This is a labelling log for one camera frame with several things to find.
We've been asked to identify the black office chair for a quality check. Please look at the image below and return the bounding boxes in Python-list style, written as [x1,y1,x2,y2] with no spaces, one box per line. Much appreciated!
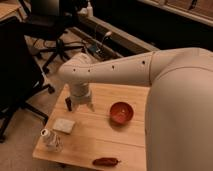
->
[18,0,87,74]
[0,16,54,143]

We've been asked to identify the black office chair left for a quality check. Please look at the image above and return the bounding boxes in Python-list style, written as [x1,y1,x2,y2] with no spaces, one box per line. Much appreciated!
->
[0,16,54,143]

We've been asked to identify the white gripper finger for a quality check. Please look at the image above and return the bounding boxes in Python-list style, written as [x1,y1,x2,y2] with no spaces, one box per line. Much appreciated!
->
[87,103,95,112]

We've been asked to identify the red chili pepper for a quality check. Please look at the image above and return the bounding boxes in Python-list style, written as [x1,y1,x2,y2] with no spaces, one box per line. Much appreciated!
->
[92,157,119,167]

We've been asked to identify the white spray bottle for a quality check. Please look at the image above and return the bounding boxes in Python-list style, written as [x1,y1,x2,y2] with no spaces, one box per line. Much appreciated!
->
[87,0,93,17]

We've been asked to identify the small black box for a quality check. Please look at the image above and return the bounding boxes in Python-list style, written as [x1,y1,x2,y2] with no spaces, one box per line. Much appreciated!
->
[65,97,72,111]

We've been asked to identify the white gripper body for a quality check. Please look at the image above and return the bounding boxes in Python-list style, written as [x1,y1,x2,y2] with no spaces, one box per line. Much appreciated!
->
[69,83,92,107]

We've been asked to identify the power strip with cables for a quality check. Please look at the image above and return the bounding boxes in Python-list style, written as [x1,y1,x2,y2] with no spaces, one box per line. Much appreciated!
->
[87,31,117,61]

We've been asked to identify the black office chair rear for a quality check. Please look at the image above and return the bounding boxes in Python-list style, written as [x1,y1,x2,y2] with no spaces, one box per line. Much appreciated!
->
[18,0,87,74]

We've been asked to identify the red bowl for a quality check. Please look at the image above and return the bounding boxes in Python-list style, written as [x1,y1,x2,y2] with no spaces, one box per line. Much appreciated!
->
[109,102,134,125]

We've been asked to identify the wooden desk corner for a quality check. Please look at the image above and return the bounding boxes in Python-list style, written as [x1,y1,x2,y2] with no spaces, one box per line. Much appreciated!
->
[0,1,23,21]

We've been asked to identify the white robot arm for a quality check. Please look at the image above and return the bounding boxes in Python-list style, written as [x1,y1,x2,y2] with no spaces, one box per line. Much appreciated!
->
[59,47,213,171]

